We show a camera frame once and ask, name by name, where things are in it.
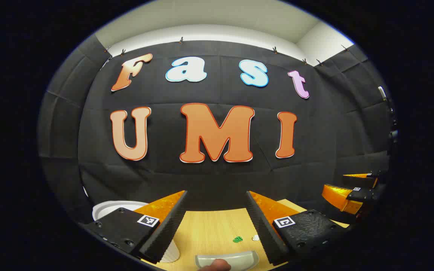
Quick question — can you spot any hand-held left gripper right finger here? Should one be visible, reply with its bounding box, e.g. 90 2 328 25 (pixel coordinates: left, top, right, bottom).
246 190 349 266

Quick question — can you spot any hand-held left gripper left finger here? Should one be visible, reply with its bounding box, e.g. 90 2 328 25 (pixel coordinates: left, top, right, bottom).
84 190 188 264

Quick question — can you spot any grey plastic dustpan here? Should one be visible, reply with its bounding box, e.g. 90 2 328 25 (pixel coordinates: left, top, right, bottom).
195 250 260 271

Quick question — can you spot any white ribbed garbage bin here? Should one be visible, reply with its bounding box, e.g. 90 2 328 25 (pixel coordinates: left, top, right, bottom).
92 201 180 263

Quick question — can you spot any wooden desktop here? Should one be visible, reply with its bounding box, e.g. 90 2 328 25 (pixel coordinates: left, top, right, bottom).
142 199 349 271

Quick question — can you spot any dark equipment stand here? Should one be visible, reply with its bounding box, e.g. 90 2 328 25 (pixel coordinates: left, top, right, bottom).
377 86 399 153

